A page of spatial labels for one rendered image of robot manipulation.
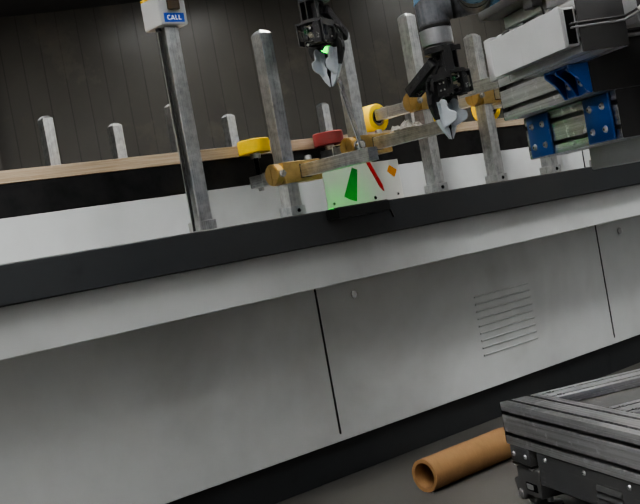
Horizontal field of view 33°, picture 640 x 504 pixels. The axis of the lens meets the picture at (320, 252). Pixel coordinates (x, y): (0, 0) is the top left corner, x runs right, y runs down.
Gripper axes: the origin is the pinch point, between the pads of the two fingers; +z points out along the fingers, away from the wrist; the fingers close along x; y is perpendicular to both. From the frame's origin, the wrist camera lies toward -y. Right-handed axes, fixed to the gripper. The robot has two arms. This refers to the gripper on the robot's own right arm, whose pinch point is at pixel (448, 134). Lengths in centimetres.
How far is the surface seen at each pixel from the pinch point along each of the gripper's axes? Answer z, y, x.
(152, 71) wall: -191, -785, 445
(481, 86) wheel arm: -11.8, -6.9, 23.6
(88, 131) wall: -139, -817, 374
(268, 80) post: -20.0, -24.2, -30.6
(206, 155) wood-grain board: -7, -46, -37
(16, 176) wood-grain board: -7, -46, -87
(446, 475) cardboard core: 79, -11, -11
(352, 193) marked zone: 9.0, -23.9, -11.4
